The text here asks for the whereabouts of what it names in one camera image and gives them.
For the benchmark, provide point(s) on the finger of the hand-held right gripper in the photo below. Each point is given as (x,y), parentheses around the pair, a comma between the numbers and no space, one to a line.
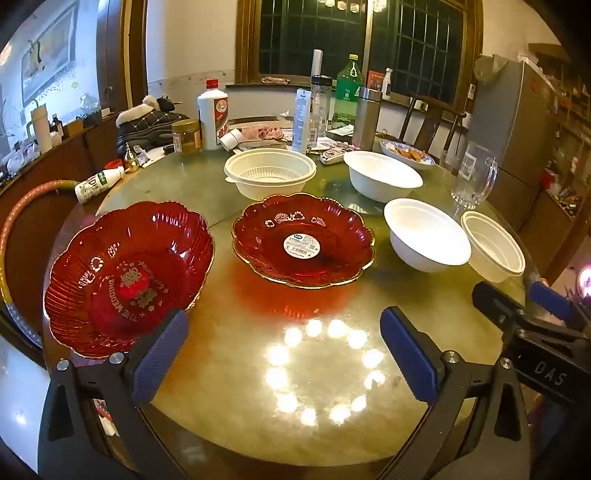
(549,297)
(494,302)

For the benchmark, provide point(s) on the white plastic bag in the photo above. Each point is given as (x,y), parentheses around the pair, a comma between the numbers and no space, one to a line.
(489,67)

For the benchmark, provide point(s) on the clear plastic bag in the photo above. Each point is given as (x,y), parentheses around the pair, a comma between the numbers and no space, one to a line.
(90,102)

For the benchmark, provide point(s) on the stainless steel thermos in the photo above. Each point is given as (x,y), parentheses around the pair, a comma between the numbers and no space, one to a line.
(366,120)

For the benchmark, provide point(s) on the red box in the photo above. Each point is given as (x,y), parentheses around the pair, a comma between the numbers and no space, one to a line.
(375,81)

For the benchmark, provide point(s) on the small cream ribbed plastic bowl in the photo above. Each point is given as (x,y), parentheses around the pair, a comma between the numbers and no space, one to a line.
(494,249)

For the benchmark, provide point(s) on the black lighter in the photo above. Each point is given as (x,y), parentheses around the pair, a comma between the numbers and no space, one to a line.
(168,148)

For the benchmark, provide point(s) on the wooden framed window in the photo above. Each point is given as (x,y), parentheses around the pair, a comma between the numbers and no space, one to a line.
(286,41)

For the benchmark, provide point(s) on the brown glass bottle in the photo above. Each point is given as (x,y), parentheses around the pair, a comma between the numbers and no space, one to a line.
(56,125)

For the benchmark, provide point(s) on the dark wooden chair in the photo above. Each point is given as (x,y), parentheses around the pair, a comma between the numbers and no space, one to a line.
(431,117)

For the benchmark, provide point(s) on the green plastic bottle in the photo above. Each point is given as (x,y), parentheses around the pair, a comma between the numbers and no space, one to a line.
(348,87)

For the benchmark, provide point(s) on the white and blue tube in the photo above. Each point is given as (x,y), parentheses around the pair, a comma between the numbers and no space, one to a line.
(302,120)

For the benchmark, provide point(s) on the black fur-lined boots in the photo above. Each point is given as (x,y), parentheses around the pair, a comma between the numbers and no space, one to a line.
(152,124)

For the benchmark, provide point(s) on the pink cloth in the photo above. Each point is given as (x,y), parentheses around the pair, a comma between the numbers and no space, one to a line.
(275,80)

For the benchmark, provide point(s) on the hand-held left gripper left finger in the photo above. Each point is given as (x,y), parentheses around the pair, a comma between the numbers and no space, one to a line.
(159,355)

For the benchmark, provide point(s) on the small white bottle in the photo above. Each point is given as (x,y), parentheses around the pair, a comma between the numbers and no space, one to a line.
(387,83)

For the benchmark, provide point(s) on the blue-rimmed plate with food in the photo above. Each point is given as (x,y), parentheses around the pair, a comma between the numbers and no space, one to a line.
(406,154)

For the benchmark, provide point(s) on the pile of pink candies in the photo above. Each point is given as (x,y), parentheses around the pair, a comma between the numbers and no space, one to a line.
(345,146)

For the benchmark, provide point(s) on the gold perfume bottle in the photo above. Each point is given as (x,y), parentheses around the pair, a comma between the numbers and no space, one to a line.
(130,161)

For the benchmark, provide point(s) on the pink meat slices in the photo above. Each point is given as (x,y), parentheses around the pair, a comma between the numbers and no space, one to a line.
(263,131)

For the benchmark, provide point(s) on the red bottle lid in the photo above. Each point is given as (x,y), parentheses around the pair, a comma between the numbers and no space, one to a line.
(113,165)

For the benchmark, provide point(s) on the white plastic wrap roll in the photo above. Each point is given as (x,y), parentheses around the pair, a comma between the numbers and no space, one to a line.
(317,62)

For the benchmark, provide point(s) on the grey refrigerator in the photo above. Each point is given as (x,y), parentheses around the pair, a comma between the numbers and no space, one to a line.
(508,115)

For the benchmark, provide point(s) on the white liquor bottle red cap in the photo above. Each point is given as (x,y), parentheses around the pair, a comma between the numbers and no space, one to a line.
(212,115)

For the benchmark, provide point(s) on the large cream ribbed plastic bowl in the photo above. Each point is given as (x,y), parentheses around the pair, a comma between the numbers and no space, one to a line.
(268,170)

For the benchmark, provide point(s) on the white paper sachet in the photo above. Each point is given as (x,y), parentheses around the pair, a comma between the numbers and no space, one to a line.
(344,130)

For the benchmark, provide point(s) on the framed wall picture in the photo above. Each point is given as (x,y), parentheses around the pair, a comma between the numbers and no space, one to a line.
(51,50)

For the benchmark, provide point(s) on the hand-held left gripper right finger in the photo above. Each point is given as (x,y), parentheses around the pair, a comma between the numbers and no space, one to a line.
(408,355)

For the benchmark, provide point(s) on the clear plastic water bottle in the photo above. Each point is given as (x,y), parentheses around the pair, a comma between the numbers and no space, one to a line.
(322,101)

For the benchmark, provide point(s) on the small wooden box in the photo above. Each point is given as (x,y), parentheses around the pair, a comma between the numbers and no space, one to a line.
(75,127)

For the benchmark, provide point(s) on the red plate with gold print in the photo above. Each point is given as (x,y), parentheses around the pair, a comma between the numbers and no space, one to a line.
(115,258)

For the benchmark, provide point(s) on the clear glass mug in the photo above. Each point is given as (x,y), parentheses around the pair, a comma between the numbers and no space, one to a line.
(471,175)

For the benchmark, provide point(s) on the peanut butter jar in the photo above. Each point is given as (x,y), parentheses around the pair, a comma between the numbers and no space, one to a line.
(187,138)

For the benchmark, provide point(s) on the white milk drink bottle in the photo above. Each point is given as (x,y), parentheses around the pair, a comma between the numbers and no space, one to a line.
(97,180)

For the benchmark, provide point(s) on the white paper bowl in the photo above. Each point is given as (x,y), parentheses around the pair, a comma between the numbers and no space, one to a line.
(425,240)
(383,177)

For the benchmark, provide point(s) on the red plate with white sticker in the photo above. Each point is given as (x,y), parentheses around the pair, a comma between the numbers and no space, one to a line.
(323,258)

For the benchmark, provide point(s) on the multicoloured hula hoop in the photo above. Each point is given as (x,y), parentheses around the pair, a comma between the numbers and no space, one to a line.
(27,196)

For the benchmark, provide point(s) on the cluttered wooden shelf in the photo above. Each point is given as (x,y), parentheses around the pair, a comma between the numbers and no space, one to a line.
(568,138)

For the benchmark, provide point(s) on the wooden sideboard cabinet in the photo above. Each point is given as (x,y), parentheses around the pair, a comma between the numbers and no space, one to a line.
(69,147)

